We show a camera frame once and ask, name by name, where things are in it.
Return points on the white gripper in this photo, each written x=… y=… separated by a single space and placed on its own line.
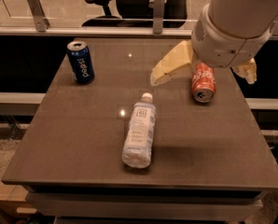
x=223 y=45

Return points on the clear blue-label plastic bottle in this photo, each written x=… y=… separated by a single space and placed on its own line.
x=136 y=152

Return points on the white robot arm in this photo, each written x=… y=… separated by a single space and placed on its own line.
x=228 y=34

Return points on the red Coca-Cola can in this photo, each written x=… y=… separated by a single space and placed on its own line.
x=203 y=83

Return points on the black office chair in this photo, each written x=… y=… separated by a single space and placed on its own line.
x=138 y=13

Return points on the blue Pepsi can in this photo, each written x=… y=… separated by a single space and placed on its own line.
x=79 y=57

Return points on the glass partition panel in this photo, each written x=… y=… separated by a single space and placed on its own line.
x=15 y=15

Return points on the wooden box under table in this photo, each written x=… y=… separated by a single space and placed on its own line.
x=13 y=204

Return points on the middle metal glass bracket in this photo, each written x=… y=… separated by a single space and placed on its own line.
x=158 y=13

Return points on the left metal glass bracket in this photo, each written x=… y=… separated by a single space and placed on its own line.
x=40 y=19

